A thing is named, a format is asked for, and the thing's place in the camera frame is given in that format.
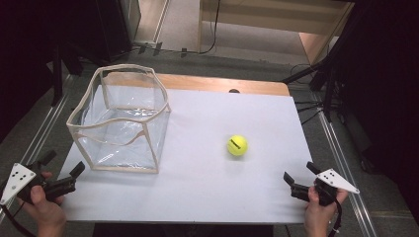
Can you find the person's left hand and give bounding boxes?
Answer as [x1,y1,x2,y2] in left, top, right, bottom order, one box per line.
[18,171,67,237]

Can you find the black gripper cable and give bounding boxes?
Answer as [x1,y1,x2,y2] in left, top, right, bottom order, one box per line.
[0,200,36,237]
[327,198,344,237]

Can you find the yellow tennis ball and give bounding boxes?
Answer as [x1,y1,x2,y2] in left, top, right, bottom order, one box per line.
[226,134,249,157]

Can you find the light wooden shelf unit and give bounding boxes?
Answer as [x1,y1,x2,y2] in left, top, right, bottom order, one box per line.
[197,0,356,66]

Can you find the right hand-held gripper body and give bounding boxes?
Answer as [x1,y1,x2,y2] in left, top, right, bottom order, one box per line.
[291,168,361,207]

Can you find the metal floor rail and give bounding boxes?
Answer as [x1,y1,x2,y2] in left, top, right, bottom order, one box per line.
[314,95,379,237]
[0,74,74,225]

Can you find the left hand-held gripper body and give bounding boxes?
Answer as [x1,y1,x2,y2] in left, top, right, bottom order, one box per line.
[0,163,78,206]

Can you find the white table mat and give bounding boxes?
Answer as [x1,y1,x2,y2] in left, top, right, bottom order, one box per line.
[58,88,314,225]

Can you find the black tripod stand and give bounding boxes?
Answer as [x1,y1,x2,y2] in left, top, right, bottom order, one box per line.
[281,0,367,123]

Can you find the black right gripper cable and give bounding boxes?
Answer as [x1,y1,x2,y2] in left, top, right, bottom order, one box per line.
[327,198,344,237]

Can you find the black floor cables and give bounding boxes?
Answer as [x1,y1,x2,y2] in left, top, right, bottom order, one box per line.
[289,63,330,126]

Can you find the clear plastic bin beige trim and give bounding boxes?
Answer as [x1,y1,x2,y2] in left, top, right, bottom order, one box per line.
[65,63,172,175]

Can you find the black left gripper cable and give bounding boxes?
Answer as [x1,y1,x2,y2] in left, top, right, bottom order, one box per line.
[0,200,36,237]

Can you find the black metal stand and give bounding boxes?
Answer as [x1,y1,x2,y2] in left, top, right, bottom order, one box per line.
[48,41,85,108]

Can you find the wooden table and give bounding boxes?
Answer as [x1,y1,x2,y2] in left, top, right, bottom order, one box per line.
[156,73,292,98]

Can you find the person's right hand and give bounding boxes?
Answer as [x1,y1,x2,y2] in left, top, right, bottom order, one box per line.
[303,187,349,237]

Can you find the black hanging cable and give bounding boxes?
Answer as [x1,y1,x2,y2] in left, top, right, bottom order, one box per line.
[199,0,221,55]

